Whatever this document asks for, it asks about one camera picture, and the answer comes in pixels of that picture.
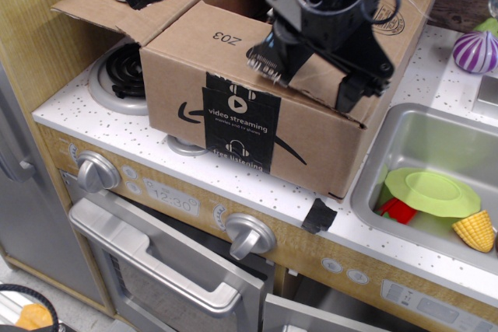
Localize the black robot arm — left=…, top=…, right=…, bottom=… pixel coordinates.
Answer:
left=246, top=0, right=401, bottom=114

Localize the right silver oven knob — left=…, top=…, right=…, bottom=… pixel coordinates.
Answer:
left=225, top=213, right=276, bottom=260

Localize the large brown cardboard box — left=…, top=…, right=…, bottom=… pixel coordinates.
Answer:
left=54, top=0, right=433, bottom=199

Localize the green plastic toy plate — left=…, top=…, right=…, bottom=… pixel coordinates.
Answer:
left=376, top=167, right=481, bottom=218

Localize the black tape piece on counter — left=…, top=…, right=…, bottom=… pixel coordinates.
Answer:
left=301, top=198, right=338, bottom=234

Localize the silver toy sink basin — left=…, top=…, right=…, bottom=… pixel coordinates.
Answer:
left=351, top=103, right=497, bottom=274

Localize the left silver oven knob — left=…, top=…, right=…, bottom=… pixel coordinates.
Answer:
left=77, top=151, right=121, bottom=194

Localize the red plastic toy piece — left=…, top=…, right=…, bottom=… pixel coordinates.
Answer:
left=376, top=197, right=417, bottom=225

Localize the silver toy stove burner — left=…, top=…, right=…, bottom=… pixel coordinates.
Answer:
left=88, top=43, right=148, bottom=116

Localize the silver dishwasher door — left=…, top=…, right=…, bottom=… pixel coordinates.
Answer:
left=262, top=295, right=394, bottom=331

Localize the black cable loop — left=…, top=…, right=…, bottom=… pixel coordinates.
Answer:
left=0, top=284, right=65, bottom=332

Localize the silver oven knob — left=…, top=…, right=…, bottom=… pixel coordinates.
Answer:
left=77, top=151, right=121, bottom=194
left=225, top=213, right=276, bottom=260

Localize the purple toy onion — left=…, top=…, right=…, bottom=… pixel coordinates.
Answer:
left=452, top=31, right=497, bottom=74

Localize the silver toy fridge door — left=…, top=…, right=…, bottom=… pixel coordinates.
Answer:
left=1, top=72, right=103, bottom=304

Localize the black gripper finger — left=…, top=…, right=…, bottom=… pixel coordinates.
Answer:
left=336, top=75, right=365, bottom=114
left=246, top=24, right=313, bottom=86

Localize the silver toy oven door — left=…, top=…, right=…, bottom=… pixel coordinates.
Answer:
left=68, top=198, right=274, bottom=331

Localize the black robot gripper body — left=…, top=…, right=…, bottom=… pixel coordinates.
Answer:
left=265, top=0, right=394, bottom=97

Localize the orange object at bottom left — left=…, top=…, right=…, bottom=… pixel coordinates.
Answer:
left=15, top=303, right=53, bottom=330

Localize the yellow toy corn cob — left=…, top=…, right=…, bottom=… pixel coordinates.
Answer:
left=451, top=210, right=495, bottom=253

